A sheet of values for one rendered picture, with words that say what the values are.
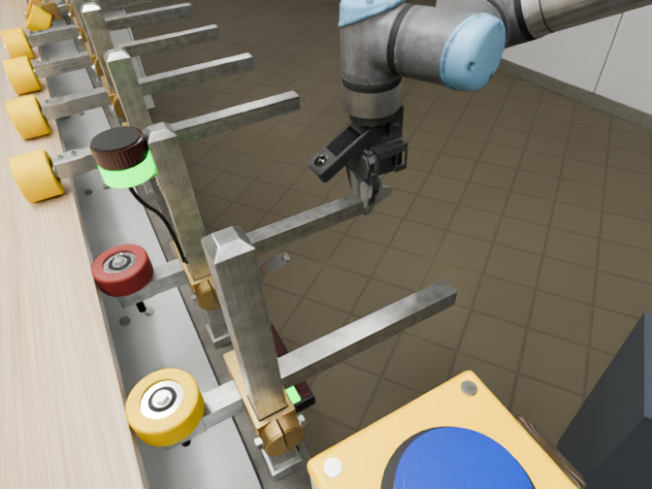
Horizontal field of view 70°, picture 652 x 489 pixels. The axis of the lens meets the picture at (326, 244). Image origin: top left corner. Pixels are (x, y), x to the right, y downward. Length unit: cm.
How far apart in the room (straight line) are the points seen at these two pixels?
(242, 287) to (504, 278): 164
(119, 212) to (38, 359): 73
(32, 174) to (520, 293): 161
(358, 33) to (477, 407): 57
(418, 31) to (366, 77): 10
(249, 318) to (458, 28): 42
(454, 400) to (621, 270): 201
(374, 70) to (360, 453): 59
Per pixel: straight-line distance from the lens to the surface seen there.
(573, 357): 181
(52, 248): 83
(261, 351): 47
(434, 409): 18
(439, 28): 64
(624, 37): 319
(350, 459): 17
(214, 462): 84
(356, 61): 70
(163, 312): 104
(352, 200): 84
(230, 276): 39
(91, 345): 66
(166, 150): 60
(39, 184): 91
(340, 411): 155
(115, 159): 58
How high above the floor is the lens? 137
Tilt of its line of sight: 43 degrees down
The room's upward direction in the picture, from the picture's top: 3 degrees counter-clockwise
